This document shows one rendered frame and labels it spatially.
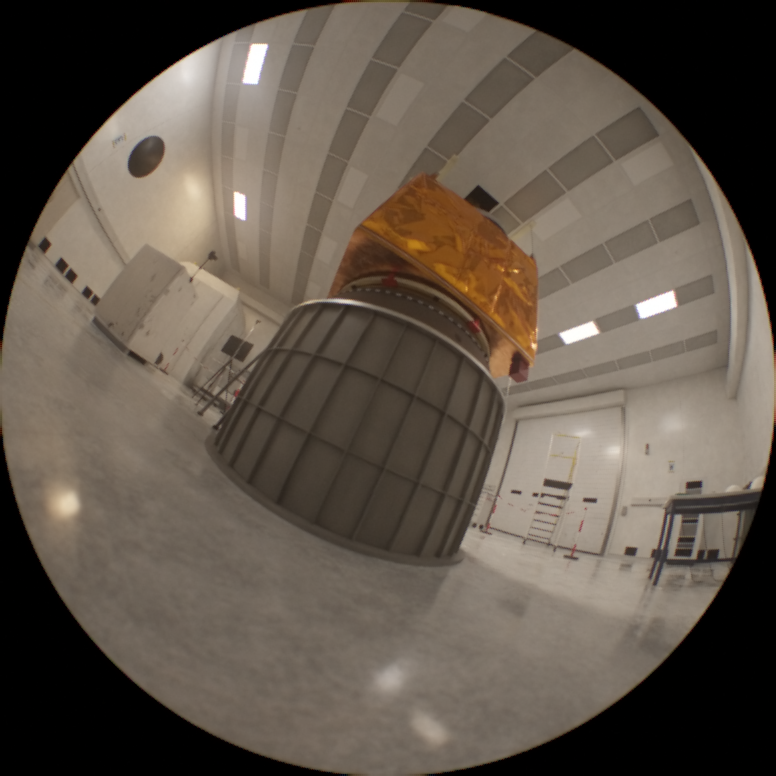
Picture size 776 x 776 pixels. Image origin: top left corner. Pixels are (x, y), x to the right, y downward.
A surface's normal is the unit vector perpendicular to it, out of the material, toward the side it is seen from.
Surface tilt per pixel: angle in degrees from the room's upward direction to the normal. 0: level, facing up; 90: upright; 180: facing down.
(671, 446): 90
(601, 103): 180
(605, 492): 90
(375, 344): 90
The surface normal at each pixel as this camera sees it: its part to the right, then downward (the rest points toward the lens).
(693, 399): -0.82, -0.50
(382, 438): 0.21, -0.29
